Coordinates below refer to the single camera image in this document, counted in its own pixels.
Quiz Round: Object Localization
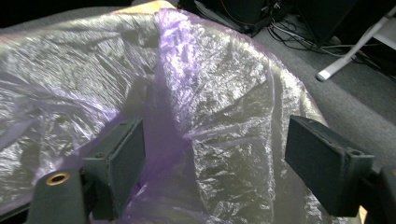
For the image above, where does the purple plastic bag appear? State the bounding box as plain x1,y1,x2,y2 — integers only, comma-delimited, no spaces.
0,7,364,224

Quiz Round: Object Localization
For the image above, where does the white metal stand frame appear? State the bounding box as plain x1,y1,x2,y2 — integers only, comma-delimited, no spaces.
316,5,396,83

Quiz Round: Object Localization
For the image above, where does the bundle of floor cables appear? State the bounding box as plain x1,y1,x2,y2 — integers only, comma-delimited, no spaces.
266,15,375,61

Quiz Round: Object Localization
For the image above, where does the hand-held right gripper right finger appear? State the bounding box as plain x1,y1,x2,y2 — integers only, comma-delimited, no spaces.
284,115,375,217

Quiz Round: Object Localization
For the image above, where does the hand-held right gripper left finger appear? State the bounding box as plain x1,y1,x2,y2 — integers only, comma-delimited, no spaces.
80,117,147,220

